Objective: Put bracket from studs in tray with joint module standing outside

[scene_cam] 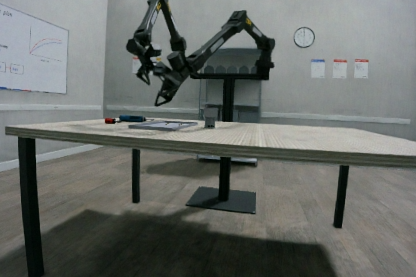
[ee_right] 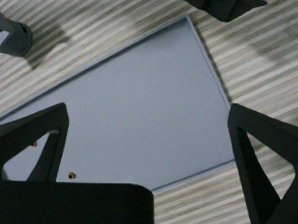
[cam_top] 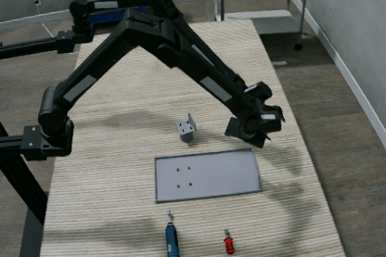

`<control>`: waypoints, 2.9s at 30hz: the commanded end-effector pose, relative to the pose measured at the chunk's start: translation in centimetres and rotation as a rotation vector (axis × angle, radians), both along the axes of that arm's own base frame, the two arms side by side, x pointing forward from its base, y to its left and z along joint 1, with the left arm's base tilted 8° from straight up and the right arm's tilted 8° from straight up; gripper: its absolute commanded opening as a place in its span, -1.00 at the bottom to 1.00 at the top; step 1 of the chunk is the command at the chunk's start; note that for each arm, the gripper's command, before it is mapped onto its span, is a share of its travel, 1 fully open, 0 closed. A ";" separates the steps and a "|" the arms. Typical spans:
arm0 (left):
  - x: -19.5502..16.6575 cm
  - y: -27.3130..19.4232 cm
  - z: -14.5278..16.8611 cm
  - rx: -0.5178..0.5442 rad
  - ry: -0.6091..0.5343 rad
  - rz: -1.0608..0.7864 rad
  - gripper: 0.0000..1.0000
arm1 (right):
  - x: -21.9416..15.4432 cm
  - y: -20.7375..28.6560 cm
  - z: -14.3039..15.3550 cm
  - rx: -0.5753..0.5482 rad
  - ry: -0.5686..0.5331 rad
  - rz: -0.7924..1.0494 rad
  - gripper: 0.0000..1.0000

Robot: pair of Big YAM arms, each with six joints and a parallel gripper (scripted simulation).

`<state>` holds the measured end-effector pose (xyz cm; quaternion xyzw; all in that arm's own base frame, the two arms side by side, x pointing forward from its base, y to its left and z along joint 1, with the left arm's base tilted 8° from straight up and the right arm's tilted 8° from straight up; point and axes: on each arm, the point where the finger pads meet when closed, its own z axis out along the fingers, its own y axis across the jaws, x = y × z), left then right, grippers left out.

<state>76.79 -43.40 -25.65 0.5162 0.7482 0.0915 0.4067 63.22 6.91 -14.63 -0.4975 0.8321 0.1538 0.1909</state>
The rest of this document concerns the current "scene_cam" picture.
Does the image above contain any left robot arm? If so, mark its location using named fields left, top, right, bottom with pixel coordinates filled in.
left=152, top=10, right=275, bottom=82

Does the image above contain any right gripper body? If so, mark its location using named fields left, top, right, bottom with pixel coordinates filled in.
left=136, top=59, right=158, bottom=75

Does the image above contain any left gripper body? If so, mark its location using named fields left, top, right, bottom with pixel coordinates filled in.
left=163, top=74, right=184, bottom=100

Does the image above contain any grey metal l-bracket with holes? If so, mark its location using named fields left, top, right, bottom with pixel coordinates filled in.
left=203, top=107, right=218, bottom=117

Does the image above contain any blue screwdriver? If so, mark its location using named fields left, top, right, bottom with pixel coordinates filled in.
left=119, top=115, right=154, bottom=122

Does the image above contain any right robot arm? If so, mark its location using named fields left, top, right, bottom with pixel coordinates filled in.
left=126, top=0, right=187, bottom=63

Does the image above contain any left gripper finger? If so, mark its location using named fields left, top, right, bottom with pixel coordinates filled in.
left=159, top=76, right=179, bottom=96
left=154, top=91, right=171, bottom=107

